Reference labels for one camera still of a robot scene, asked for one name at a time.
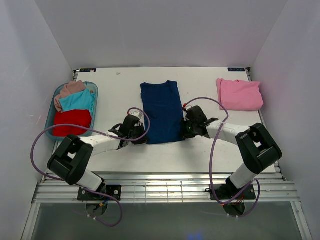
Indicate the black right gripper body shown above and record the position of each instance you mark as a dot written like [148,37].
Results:
[189,130]

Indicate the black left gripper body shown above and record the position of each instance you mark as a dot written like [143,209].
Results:
[139,132]

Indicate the dark blue t shirt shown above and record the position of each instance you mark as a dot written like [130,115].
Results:
[162,104]

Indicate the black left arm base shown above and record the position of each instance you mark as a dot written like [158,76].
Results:
[111,190]

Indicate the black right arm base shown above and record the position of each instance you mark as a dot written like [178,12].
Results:
[223,193]

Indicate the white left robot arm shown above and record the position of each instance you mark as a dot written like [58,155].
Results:
[70,160]

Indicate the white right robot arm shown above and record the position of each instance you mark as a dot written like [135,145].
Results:
[257,148]

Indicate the red t shirt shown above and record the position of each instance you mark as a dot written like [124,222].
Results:
[79,117]

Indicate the folded pink t shirt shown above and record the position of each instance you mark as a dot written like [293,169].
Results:
[239,95]

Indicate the light blue t shirt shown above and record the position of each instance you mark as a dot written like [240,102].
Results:
[83,100]

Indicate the beige t shirt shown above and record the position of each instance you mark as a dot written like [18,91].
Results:
[70,88]

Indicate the teal plastic tray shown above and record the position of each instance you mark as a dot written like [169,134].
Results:
[52,110]

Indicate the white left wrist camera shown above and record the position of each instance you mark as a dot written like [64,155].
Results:
[136,113]

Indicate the aluminium front rail frame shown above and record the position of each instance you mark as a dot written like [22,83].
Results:
[165,188]

